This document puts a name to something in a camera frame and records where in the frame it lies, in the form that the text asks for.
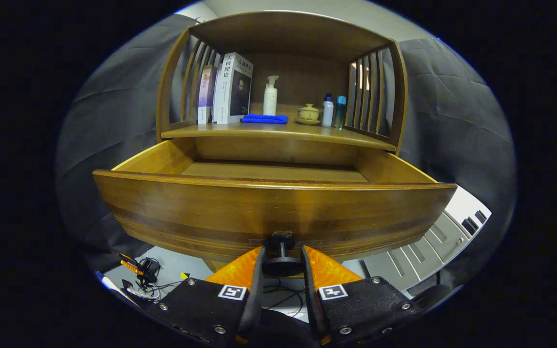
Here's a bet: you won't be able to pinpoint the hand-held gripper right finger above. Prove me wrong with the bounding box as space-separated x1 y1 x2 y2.
301 245 422 346

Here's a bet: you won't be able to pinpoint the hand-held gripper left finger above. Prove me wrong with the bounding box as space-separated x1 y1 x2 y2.
146 246 265 345

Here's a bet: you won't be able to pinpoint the wooden drawer with black knob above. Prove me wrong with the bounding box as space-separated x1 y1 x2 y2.
92 138 458 278

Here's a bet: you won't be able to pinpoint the white plastic drawer unit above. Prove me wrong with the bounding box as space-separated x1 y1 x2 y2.
358 186 493 293

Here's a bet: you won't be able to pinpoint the wooden countertop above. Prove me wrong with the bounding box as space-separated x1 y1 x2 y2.
161 104 397 151

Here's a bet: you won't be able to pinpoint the brown wooden cabinet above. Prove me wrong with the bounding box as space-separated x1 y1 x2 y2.
156 11 409 167

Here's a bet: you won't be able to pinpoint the orange and black device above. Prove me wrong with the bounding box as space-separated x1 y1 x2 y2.
118 252 161 286

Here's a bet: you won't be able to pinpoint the blue folded cloth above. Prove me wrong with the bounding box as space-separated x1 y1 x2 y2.
240 114 289 125

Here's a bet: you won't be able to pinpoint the yellow lidded tea cup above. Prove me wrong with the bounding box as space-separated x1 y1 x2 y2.
299 103 321 121

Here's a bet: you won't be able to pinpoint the white bottle with blue cap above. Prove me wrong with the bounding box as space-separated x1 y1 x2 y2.
322 93 334 128

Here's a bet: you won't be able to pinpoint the clear teal bottle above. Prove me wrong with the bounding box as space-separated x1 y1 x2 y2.
334 96 347 130

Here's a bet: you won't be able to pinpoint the white pump bottle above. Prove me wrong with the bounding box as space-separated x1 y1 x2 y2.
263 75 279 116

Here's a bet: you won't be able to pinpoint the thick white portrait book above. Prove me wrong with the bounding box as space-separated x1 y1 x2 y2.
212 52 254 125

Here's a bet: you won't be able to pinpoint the thin purple book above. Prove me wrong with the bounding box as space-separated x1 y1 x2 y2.
197 65 218 125

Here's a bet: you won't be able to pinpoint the black floor cables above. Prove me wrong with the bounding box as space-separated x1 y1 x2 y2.
133 275 308 319

